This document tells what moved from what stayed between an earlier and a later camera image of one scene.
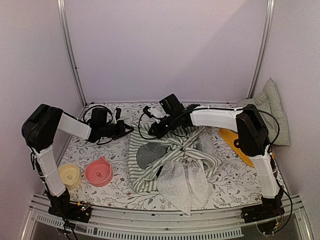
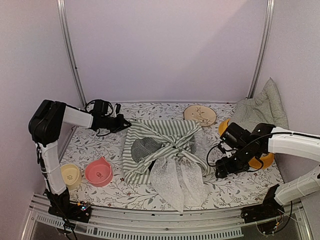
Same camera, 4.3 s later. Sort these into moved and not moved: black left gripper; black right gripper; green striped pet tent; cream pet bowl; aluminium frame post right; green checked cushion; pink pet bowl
Moved: green striped pet tent; black left gripper; black right gripper
Not moved: cream pet bowl; green checked cushion; pink pet bowl; aluminium frame post right
